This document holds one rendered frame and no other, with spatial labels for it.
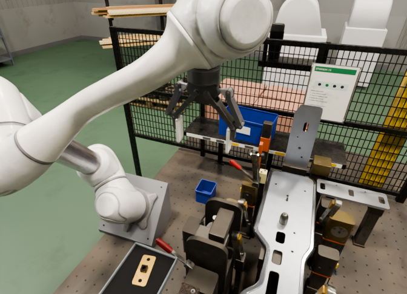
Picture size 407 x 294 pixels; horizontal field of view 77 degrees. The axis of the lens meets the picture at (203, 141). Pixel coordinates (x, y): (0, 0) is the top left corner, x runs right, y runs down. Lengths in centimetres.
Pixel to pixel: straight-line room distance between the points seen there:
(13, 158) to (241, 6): 53
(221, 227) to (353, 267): 82
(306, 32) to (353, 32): 152
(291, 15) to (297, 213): 329
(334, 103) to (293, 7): 269
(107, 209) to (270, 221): 66
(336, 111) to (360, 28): 402
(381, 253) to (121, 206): 124
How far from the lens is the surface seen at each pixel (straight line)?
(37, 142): 64
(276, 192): 124
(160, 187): 134
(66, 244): 250
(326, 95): 153
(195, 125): 163
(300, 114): 127
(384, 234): 170
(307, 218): 117
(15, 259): 260
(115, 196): 115
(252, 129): 144
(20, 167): 67
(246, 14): 34
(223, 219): 84
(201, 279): 86
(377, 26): 556
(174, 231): 143
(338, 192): 134
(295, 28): 413
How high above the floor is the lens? 183
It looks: 33 degrees down
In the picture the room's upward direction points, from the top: straight up
